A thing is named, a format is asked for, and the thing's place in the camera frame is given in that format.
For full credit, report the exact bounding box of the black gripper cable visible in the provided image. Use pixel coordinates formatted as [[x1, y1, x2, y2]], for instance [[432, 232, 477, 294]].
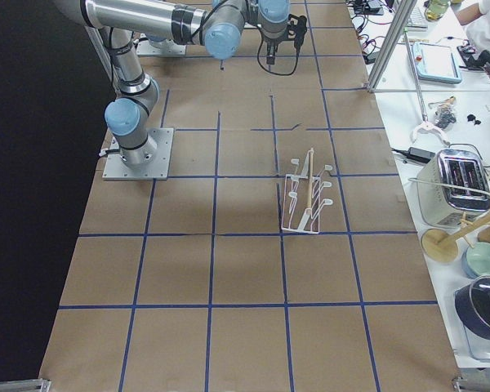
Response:
[[256, 36, 303, 77]]

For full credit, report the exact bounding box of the aluminium frame post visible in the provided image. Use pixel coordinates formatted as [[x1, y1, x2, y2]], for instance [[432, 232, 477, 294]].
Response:
[[367, 0, 417, 92]]

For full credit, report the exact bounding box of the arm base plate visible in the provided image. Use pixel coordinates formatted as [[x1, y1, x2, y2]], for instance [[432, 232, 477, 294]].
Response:
[[133, 34, 186, 57], [102, 127, 174, 180]]

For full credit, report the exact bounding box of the cream toaster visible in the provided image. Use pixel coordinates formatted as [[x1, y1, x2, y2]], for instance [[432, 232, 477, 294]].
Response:
[[416, 149, 490, 228]]

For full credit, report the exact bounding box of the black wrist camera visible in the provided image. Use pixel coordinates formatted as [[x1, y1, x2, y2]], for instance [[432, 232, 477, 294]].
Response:
[[287, 14, 307, 51]]

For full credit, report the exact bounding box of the dark blue pot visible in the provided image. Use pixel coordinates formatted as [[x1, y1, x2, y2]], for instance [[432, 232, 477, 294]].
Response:
[[455, 275, 490, 340]]

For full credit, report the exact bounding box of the blue teach pendant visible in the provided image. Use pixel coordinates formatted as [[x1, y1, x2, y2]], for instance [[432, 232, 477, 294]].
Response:
[[412, 42, 462, 84]]

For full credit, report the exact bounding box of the green bowl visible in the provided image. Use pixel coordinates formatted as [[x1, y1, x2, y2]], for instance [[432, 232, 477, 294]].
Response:
[[461, 243, 490, 278]]

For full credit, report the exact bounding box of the wooden mug tree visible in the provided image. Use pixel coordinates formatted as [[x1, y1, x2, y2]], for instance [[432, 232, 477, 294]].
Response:
[[421, 210, 490, 263]]

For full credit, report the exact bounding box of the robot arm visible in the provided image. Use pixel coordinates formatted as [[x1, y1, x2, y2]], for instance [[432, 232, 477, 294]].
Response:
[[55, 1, 290, 167]]

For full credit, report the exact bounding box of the black power adapter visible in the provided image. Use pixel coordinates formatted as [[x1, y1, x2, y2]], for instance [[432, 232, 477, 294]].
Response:
[[391, 147, 435, 163]]

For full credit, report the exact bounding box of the white wire cup rack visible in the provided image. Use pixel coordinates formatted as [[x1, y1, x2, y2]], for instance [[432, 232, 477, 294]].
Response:
[[281, 148, 333, 234]]

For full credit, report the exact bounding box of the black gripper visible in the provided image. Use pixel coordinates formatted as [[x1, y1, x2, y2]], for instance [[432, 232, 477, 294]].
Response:
[[261, 30, 284, 65]]

